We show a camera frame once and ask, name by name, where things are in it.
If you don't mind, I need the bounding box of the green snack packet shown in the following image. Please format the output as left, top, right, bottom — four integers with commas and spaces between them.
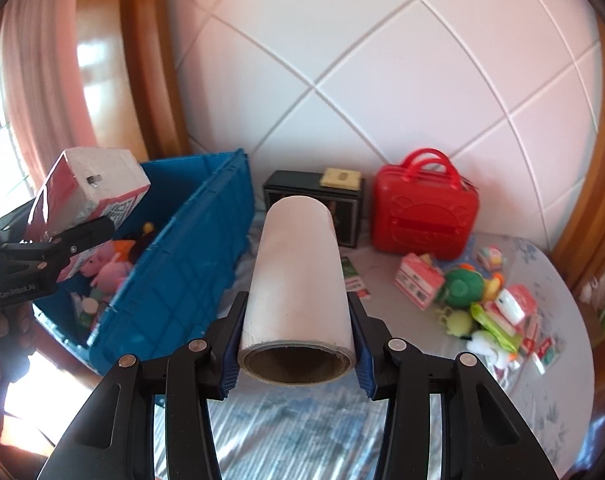
470, 302, 522, 353

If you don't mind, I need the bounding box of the small beige box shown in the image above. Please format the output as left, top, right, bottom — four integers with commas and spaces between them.
320, 168, 361, 192

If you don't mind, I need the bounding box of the large white paper roll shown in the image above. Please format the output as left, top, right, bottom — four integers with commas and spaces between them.
237, 196, 357, 386

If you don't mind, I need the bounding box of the person's left hand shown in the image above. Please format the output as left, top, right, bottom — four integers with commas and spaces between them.
0, 302, 36, 385

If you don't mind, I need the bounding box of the pink pig plush in crate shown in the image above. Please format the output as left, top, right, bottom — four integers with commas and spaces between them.
80, 240, 133, 297

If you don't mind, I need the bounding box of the pink white milk carton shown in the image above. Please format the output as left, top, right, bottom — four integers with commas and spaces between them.
24, 146, 152, 283

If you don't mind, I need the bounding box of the green orange medicine box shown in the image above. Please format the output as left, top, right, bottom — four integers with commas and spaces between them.
341, 257, 371, 299

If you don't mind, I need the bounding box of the white plush toy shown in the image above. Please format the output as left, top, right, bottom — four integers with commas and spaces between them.
467, 330, 511, 370

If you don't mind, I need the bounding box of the red toy suitcase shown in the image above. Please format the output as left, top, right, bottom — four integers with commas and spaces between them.
369, 148, 479, 260

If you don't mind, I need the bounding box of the pink pig plush orange hood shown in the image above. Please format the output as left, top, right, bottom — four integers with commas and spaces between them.
112, 222, 157, 264

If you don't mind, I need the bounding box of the white medicine bottle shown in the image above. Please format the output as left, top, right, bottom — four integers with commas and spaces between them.
81, 297, 100, 316

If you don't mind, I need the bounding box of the green plush toy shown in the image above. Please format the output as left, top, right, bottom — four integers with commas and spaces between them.
437, 264, 504, 310

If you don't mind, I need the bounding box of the black gift box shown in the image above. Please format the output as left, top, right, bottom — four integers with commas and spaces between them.
261, 169, 367, 250

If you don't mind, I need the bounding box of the colourful toy ball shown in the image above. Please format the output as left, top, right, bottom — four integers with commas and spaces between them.
477, 245, 505, 272

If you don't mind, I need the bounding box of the pink white small carton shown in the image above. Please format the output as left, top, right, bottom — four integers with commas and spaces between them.
395, 254, 445, 311

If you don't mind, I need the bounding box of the blue plastic storage crate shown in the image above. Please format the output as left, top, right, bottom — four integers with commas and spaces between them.
34, 150, 255, 375

